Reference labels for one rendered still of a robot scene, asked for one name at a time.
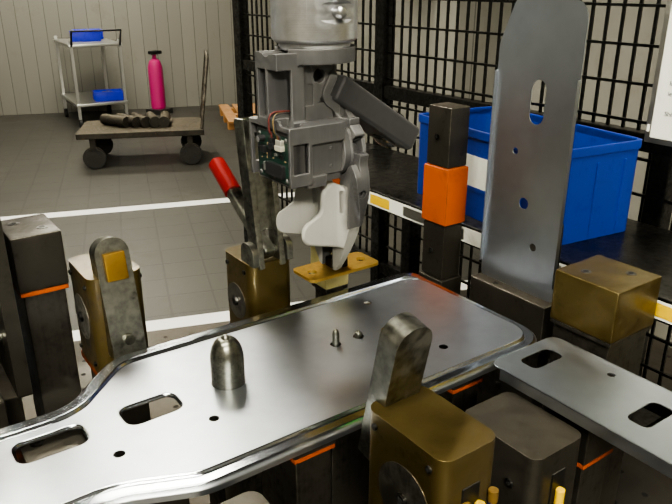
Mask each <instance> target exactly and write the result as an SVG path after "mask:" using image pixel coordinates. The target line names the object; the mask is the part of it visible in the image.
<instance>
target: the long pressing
mask: <svg viewBox="0 0 672 504"><path fill-rule="evenodd" d="M364 302H371V304H369V305H367V304H364ZM403 312H410V313H412V314H413V315H414V316H415V317H417V318H418V319H419V320H420V321H421V322H422V323H424V324H425V325H426V326H427V327H428V328H429V329H430V330H431V331H432V342H431V346H430V350H429V354H428V358H427V362H426V366H425V370H424V374H423V378H422V382H421V386H425V387H427V388H429V389H431V390H432V391H434V392H435V393H437V394H441V393H443V392H445V391H448V390H450V389H452V388H454V387H457V386H459V385H461V384H464V383H466V382H468V381H470V380H473V379H475V378H477V377H480V376H482V375H484V374H486V373H489V372H491V371H493V370H495V369H498V368H497V367H496V366H495V365H494V362H495V360H497V359H499V358H501V357H503V356H506V355H508V354H510V353H513V352H515V351H517V350H520V349H522V348H524V347H527V346H529V345H531V344H534V343H536V342H537V339H536V336H535V335H534V333H533V332H532V331H531V330H529V329H528V328H527V327H525V326H523V325H521V324H519V323H517V322H515V321H513V320H511V319H509V318H507V317H505V316H503V315H501V314H499V313H497V312H494V311H492V310H490V309H488V308H486V307H484V306H482V305H480V304H478V303H476V302H474V301H472V300H470V299H468V298H466V297H463V296H461V295H459V294H457V293H455V292H453V291H451V290H449V289H447V288H445V287H443V286H441V285H439V284H437V283H434V282H432V281H430V280H428V279H426V278H424V277H422V276H420V275H418V274H415V273H399V274H395V275H391V276H388V277H385V278H381V279H378V280H374V281H371V282H368V283H364V284H361V285H358V286H354V287H351V288H348V289H344V290H341V291H337V292H334V293H331V294H327V295H324V296H321V297H317V298H314V299H311V300H307V301H304V302H300V303H297V304H294V305H290V306H287V307H284V308H280V309H277V310H274V311H270V312H267V313H263V314H260V315H257V316H253V317H250V318H247V319H243V320H240V321H237V322H233V323H230V324H226V325H223V326H220V327H216V328H213V329H210V330H206V331H203V332H200V333H196V334H193V335H189V336H186V337H183V338H179V339H176V340H173V341H169V342H166V343H163V344H159V345H156V346H152V347H149V348H146V349H142V350H139V351H136V352H132V353H129V354H126V355H123V356H121V357H118V358H116V359H114V360H113V361H111V362H110V363H108V364H107V365H106V366H104V367H103V368H102V370H101V371H100V372H99V373H98V374H97V375H96V376H95V377H94V378H93V379H92V381H91V382H90V383H89V384H88V385H87V386H86V387H85V388H84V389H83V390H82V392H81V393H80V394H79V395H78V396H77V397H76V398H75V399H74V400H73V401H71V402H70V403H69V404H67V405H65V406H64V407H62V408H60V409H57V410H55V411H53V412H50V413H47V414H44V415H41V416H38V417H35V418H32V419H29V420H26V421H23V422H19V423H16V424H13V425H10V426H7V427H4V428H1V429H0V504H152V503H159V502H166V501H173V500H180V499H188V498H194V497H200V496H204V495H208V494H211V493H214V492H217V491H219V490H222V489H224V488H226V487H228V486H231V485H233V484H235V483H238V482H240V481H242V480H244V479H247V478H249V477H251V476H254V475H256V474H258V473H260V472H263V471H265V470H267V469H270V468H272V467H274V466H276V465H279V464H281V463H283V462H286V461H288V460H290V459H292V458H295V457H297V456H299V455H301V454H304V453H306V452H308V451H311V450H313V449H315V448H317V447H320V446H322V445H324V444H327V443H329V442H331V441H333V440H336V439H338V438H340V437H343V436H345V435H347V434H349V433H352V432H354V431H356V430H359V429H361V428H362V423H363V418H364V413H365V408H366V402H367V397H368V392H369V387H370V382H371V377H372V372H373V366H374V361H375V356H376V351H377V346H378V341H379V336H380V333H381V329H382V328H383V327H384V326H385V325H386V323H387V322H388V321H389V320H390V319H391V318H393V317H394V316H396V315H398V314H400V313H403ZM334 329H337V330H338V331H339V343H340V344H341V345H340V346H338V347H333V346H331V345H330V344H331V343H332V332H333V330H334ZM357 330H360V331H361V332H362V335H363V336H364V337H363V338H361V339H356V338H354V337H353V336H354V335H355V332H356V331H357ZM225 334H227V335H231V336H234V337H235V338H237V340H238V341H239V342H240V344H241V346H242V349H243V354H244V367H245V379H246V382H245V383H244V385H243V386H241V387H240V388H237V389H234V390H229V391H223V390H218V389H215V388H214V387H213V386H212V385H211V369H210V351H211V347H212V344H213V342H214V341H215V339H217V338H218V337H219V336H222V335H225ZM441 345H445V346H447V347H448V348H447V349H441V348H439V346H441ZM166 397H170V398H174V399H175V400H176V401H177V402H178V403H179V405H180V406H181V408H180V409H179V410H177V411H174V412H171V413H169V414H166V415H163V416H160V417H157V418H155V419H152V420H149V421H146V422H143V423H141V424H136V425H131V424H127V423H126V421H125V420H124V419H123V417H122V414H123V413H124V412H125V411H127V410H129V409H132V408H135V407H138V406H141V405H144V404H147V403H150V402H153V401H156V400H159V399H162V398H166ZM214 416H216V417H219V420H217V421H210V420H209V418H211V417H214ZM72 429H79V430H82V431H83V433H84V434H85V436H86V438H87V441H86V442H85V443H83V444H81V445H79V446H76V447H73V448H70V449H68V450H65V451H62V452H59V453H56V454H54V455H51V456H48V457H45V458H42V459H40V460H37V461H34V462H31V463H26V464H22V463H19V462H18V461H17V459H16V457H15V451H16V450H17V449H18V448H20V447H22V446H24V445H27V444H30V443H33V442H36V441H39V440H42V439H45V438H48V437H51V436H54V435H56V434H59V433H62V432H65V431H68V430H72ZM119 451H123V452H125V455H124V456H122V457H120V458H115V457H114V456H113V455H114V454H115V453H116V452H119Z"/></svg>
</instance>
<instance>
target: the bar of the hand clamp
mask: <svg viewBox="0 0 672 504"><path fill-rule="evenodd" d="M234 128H235V136H236V145H237V153H238V161H239V169H240V177H241V185H242V194H243V202H244V210H245V218H246V226H247V234H248V242H249V241H250V242H252V243H254V244H255V245H256V247H257V249H258V253H259V267H258V269H259V270H263V269H265V261H264V253H263V244H262V235H261V231H263V230H267V229H268V231H269V238H270V240H271V242H272V244H274V245H275V246H276V249H277V251H276V252H275V254H274V257H276V258H277V259H279V264H280V265H282V264H285V263H286V259H285V249H284V240H283V232H281V231H280V230H278V228H277V226H276V217H277V214H278V213H279V212H280V204H279V195H278V185H277V183H276V182H274V181H272V180H269V179H267V178H265V177H262V176H261V175H259V172H254V173H253V172H251V153H250V135H249V117H241V118H235V119H234ZM257 135H258V134H257V132H254V136H255V155H256V160H257V159H259V155H258V142H257V140H256V136H257Z"/></svg>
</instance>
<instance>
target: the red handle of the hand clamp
mask: <svg viewBox="0 0 672 504"><path fill-rule="evenodd" d="M209 168H210V170H211V172H212V174H213V175H214V177H215V179H216V181H217V182H218V184H219V186H220V188H221V189H222V191H223V193H224V195H225V196H226V197H227V198H228V199H229V200H230V202H231V204H232V206H233V207H234V209H235V211H236V213H237V214H238V216H239V218H240V220H241V221H242V223H243V225H244V227H245V228H246V230H247V226H246V218H245V210H244V202H243V194H242V191H241V187H240V185H239V183H238V182H237V180H236V178H235V177H234V175H233V173H232V172H231V170H230V168H229V166H228V165H227V163H226V161H225V160H224V158H222V157H215V158H213V159H212V160H211V162H210V163H209ZM261 235H262V244H263V253H264V259H266V258H270V257H272V256H274V254H275V252H276V251H277V249H276V246H275V245H274V244H272V242H271V240H270V238H269V237H268V235H267V234H266V232H265V230H263V231H261Z"/></svg>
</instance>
